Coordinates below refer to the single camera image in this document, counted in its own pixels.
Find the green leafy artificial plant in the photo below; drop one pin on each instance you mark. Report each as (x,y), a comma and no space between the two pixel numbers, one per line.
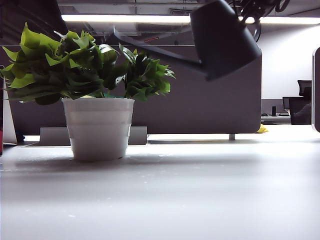
(50,65)

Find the dark grey watering can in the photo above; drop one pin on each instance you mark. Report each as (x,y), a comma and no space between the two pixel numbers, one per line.
(220,37)

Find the grey divider panel white edge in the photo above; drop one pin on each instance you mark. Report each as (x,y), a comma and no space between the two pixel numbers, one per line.
(316,90)

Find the small black desk speaker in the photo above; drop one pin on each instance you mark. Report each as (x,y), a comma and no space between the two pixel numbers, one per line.
(274,111)

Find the ceiling air vent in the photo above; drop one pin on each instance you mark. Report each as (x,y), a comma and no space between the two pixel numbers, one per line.
(181,11)

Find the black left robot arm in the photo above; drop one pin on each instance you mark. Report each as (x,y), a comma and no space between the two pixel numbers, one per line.
(30,15)

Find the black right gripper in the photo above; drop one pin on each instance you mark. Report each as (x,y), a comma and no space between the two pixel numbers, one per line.
(252,7)

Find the black office chair backrest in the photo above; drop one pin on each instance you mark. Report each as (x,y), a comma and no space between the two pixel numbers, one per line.
(300,112)

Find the white ribbed plant pot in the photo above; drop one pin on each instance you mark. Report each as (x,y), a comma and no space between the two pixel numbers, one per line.
(100,130)

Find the yellow object behind divider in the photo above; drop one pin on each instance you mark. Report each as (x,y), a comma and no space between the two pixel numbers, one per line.
(263,129)

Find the grey metal divider bracket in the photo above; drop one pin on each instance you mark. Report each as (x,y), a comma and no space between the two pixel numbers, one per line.
(53,136)

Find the small metal divider foot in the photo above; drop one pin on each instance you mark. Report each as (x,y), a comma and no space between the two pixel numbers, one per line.
(232,136)

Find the white leaning board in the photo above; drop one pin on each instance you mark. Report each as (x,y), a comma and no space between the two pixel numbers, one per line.
(10,120)

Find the dark grey desk divider panel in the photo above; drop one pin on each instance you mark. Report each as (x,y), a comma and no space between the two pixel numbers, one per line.
(190,105)

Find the long ceiling light strip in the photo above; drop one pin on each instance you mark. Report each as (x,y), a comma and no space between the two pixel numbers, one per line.
(125,18)

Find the black mesh office chair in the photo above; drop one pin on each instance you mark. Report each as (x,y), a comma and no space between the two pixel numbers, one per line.
(305,87)

